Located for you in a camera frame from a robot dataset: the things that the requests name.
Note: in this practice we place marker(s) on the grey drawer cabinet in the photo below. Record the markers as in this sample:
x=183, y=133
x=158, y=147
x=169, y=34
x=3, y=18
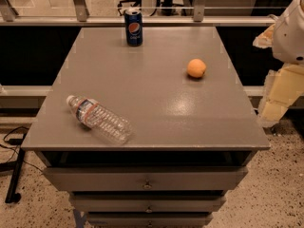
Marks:
x=177, y=120

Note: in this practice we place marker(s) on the middle grey drawer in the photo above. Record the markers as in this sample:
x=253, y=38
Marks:
x=148, y=203

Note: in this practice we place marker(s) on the clear plastic water bottle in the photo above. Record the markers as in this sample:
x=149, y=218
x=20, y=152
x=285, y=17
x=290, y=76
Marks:
x=101, y=120

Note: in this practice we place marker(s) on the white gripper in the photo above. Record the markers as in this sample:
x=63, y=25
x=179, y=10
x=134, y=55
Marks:
x=289, y=37

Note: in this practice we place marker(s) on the orange fruit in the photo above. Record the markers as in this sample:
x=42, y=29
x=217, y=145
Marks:
x=196, y=68

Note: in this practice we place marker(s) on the bottom grey drawer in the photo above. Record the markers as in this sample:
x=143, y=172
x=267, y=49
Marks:
x=149, y=220

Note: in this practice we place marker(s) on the black stand leg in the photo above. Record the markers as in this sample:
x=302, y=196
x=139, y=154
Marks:
x=12, y=195

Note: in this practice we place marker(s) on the blue pepsi can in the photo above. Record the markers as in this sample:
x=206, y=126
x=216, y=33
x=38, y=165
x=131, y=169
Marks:
x=133, y=27

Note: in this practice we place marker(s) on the grey drawer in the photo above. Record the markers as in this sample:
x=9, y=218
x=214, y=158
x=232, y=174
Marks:
x=148, y=203
x=149, y=220
x=162, y=178

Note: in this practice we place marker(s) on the top grey drawer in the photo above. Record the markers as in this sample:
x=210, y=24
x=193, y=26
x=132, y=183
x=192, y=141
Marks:
x=162, y=178

